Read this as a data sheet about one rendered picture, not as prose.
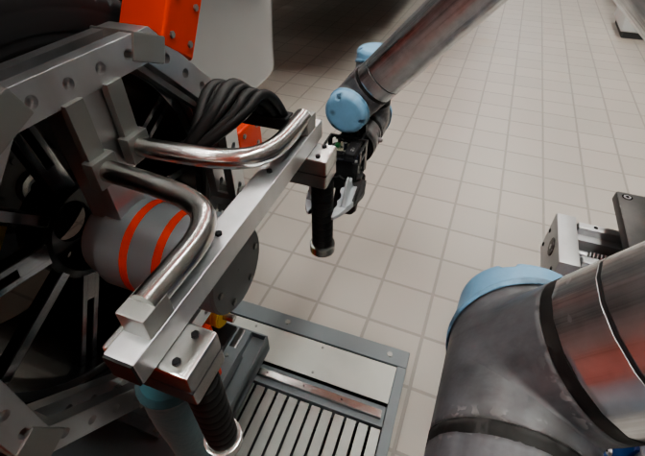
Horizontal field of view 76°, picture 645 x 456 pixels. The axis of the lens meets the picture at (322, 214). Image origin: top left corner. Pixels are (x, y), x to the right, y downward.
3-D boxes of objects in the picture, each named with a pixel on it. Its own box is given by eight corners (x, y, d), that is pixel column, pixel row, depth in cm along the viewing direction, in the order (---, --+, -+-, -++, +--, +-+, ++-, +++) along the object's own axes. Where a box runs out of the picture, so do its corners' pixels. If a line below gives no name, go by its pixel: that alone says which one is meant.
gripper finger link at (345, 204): (330, 195, 63) (340, 162, 70) (329, 224, 67) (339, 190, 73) (350, 198, 62) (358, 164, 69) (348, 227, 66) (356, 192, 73)
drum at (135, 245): (155, 236, 71) (131, 169, 62) (267, 268, 65) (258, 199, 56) (96, 298, 61) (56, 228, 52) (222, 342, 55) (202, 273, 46)
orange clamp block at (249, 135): (209, 158, 83) (231, 137, 89) (244, 166, 81) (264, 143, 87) (203, 128, 78) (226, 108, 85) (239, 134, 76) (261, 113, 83)
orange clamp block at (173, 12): (150, 55, 61) (158, -8, 60) (195, 61, 59) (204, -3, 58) (114, 39, 55) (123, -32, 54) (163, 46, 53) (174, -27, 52)
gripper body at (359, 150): (317, 148, 70) (340, 117, 78) (318, 188, 75) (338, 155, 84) (360, 156, 68) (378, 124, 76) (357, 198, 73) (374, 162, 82)
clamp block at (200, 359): (151, 332, 43) (135, 300, 39) (226, 359, 40) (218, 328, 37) (116, 375, 39) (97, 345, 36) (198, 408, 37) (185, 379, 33)
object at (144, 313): (112, 175, 51) (80, 93, 44) (252, 209, 46) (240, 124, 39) (-21, 278, 38) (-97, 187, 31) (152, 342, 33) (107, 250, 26)
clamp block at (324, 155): (284, 161, 67) (282, 132, 63) (337, 173, 65) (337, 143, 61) (271, 179, 63) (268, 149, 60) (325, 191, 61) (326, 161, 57)
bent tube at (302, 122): (202, 107, 65) (187, 36, 58) (316, 127, 60) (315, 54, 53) (125, 165, 52) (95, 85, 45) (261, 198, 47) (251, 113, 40)
